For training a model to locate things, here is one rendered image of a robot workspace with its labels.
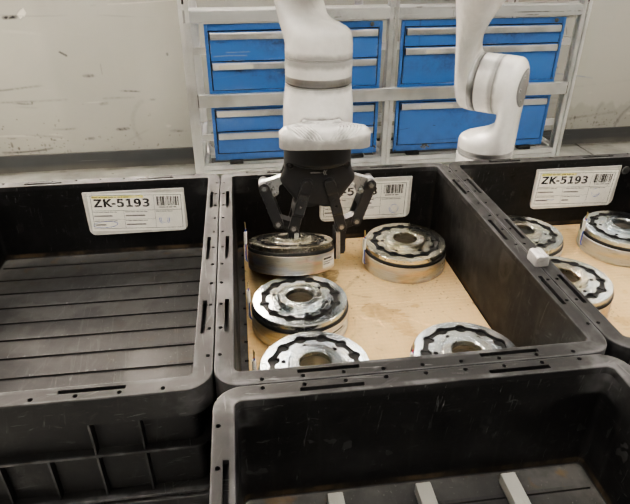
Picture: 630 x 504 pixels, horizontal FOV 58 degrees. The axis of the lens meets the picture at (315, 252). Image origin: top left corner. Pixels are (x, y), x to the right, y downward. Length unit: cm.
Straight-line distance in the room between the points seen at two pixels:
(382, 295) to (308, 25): 31
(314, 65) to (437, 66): 203
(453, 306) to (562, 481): 24
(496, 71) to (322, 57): 42
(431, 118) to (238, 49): 89
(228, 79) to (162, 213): 173
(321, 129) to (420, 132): 210
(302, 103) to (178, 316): 27
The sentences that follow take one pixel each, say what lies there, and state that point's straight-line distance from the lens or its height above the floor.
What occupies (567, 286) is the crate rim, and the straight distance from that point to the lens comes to 55.
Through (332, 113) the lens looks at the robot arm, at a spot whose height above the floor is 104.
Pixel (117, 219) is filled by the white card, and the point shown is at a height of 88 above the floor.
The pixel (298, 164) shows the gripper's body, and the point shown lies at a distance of 61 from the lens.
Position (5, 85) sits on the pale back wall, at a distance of 353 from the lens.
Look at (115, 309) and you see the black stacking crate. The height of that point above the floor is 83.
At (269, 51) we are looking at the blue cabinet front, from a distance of 243.
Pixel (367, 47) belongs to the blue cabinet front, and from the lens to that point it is 249.
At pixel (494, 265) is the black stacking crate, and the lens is 62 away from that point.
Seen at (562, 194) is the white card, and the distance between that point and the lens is 87.
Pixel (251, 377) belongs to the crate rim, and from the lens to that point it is 41.
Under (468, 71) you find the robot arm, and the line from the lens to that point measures 95.
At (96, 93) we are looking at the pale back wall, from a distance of 342.
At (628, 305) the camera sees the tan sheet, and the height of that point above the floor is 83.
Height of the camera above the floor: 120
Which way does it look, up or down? 30 degrees down
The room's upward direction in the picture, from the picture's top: straight up
